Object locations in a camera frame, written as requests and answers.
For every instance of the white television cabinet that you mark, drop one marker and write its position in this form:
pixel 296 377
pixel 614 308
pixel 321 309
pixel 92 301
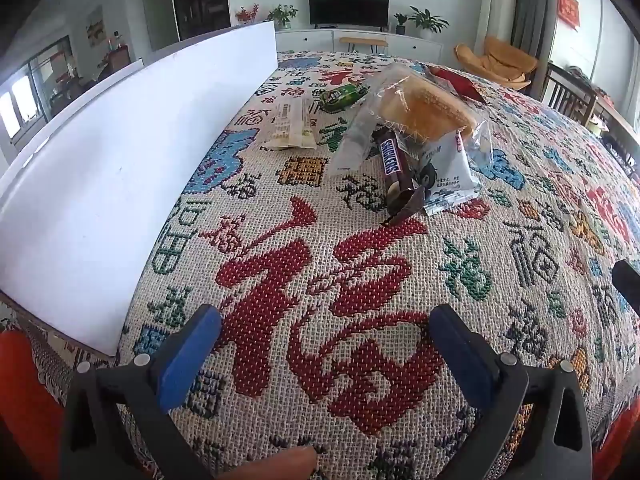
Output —
pixel 310 40

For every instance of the red snack packet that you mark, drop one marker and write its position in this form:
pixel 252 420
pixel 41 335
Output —
pixel 460 84

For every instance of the red wall hanging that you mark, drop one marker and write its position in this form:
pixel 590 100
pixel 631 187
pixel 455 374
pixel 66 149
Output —
pixel 569 6

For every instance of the dark wooden chair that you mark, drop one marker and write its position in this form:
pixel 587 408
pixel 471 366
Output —
pixel 565 92

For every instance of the white board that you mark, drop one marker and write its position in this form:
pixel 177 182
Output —
pixel 110 170

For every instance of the long clear wafer packet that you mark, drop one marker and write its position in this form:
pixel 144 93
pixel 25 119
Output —
pixel 290 125

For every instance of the green potted plant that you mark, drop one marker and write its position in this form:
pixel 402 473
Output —
pixel 282 14

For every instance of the white and blue snack packet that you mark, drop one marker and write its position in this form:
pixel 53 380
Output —
pixel 450 177

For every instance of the green snack packet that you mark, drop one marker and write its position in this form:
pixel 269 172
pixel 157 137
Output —
pixel 342 96

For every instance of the bread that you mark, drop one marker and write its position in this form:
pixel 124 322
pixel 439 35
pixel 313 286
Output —
pixel 425 110

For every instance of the small potted plant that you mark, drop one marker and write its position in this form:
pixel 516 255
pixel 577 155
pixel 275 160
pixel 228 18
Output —
pixel 400 22

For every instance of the grey curtain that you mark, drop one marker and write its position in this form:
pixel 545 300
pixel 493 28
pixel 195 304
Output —
pixel 535 5

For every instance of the red cloth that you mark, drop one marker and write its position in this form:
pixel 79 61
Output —
pixel 622 445
pixel 25 400

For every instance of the red flowers in vase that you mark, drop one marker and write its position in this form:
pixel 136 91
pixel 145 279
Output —
pixel 246 14

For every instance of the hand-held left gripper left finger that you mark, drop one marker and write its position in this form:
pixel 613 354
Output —
pixel 190 355

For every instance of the cluttered wooden table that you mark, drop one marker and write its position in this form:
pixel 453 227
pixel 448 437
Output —
pixel 617 130

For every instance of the wooden stool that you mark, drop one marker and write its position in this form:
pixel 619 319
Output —
pixel 362 41

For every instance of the orange lounge chair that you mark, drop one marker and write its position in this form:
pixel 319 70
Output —
pixel 500 62

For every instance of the black television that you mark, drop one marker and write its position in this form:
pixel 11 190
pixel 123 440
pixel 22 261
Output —
pixel 348 6

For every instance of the wall picture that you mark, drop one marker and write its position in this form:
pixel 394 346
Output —
pixel 95 26

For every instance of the white standing air conditioner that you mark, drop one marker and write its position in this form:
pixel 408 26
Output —
pixel 499 5

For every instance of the dark display cabinet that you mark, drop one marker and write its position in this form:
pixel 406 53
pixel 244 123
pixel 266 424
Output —
pixel 200 0

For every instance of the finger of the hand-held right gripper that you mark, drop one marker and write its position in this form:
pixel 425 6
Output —
pixel 629 282

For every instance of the person's left hand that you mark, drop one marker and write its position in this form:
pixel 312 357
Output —
pixel 280 465

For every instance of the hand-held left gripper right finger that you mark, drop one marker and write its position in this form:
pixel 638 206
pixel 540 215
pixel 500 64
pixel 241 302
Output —
pixel 460 355

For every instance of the large leafy potted plant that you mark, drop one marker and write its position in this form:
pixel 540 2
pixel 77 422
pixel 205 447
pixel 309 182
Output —
pixel 427 20

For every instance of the dark wooden side table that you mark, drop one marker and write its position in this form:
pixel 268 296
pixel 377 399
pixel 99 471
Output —
pixel 114 60

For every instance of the brown chocolate bar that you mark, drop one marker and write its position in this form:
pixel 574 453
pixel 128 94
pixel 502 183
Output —
pixel 392 160

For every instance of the printed woven blanket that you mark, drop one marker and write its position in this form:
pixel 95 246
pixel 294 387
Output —
pixel 350 270

